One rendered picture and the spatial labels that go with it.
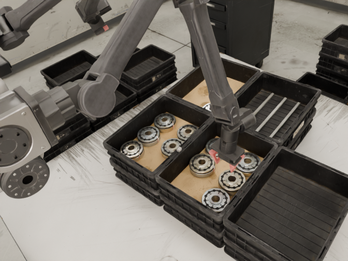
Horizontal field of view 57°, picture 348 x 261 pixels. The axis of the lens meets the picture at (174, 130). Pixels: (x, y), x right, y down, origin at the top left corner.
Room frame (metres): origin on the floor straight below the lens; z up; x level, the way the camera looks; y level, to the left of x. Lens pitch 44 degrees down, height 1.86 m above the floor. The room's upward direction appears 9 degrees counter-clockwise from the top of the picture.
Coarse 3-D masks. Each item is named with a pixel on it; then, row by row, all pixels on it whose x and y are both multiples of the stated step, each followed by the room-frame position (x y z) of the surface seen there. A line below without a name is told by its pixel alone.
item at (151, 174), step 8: (160, 96) 1.22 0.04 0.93; (168, 96) 1.21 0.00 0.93; (152, 104) 1.17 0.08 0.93; (184, 104) 1.13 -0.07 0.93; (200, 112) 1.07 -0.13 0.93; (208, 120) 1.00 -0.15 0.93; (120, 128) 1.04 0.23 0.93; (200, 128) 0.96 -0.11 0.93; (112, 136) 1.00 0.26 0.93; (192, 136) 0.92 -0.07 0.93; (104, 144) 0.95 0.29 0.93; (184, 144) 0.88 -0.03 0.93; (112, 152) 0.92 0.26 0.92; (120, 152) 0.90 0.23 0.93; (176, 152) 0.85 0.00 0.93; (128, 160) 0.85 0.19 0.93; (168, 160) 0.82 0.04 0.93; (136, 168) 0.82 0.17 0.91; (144, 168) 0.79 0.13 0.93; (160, 168) 0.78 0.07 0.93; (152, 176) 0.76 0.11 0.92
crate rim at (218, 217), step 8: (256, 136) 0.87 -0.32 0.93; (272, 144) 0.82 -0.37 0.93; (272, 152) 0.78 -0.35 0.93; (256, 168) 0.71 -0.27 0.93; (168, 184) 0.70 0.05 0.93; (248, 184) 0.65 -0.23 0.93; (176, 192) 0.67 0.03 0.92; (184, 192) 0.66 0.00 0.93; (240, 192) 0.62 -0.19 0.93; (192, 200) 0.62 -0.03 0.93; (200, 208) 0.59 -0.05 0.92; (208, 208) 0.58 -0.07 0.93; (224, 208) 0.57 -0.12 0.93; (216, 216) 0.55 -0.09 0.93
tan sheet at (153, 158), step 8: (176, 120) 1.15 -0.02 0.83; (176, 128) 1.09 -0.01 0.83; (168, 136) 1.05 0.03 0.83; (176, 136) 1.04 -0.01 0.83; (160, 144) 1.00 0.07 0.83; (144, 152) 0.97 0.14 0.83; (152, 152) 0.96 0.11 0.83; (160, 152) 0.96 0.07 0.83; (144, 160) 0.92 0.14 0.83; (152, 160) 0.92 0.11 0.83; (160, 160) 0.91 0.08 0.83; (152, 168) 0.87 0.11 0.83
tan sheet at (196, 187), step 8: (216, 136) 1.00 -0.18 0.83; (200, 152) 0.92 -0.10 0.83; (216, 168) 0.82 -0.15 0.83; (224, 168) 0.81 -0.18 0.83; (184, 176) 0.81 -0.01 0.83; (192, 176) 0.80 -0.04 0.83; (216, 176) 0.78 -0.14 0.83; (176, 184) 0.77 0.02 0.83; (184, 184) 0.77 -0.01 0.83; (192, 184) 0.76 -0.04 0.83; (200, 184) 0.75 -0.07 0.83; (208, 184) 0.75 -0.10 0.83; (216, 184) 0.74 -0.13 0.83; (192, 192) 0.72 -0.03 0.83; (200, 192) 0.72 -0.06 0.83; (200, 200) 0.68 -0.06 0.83
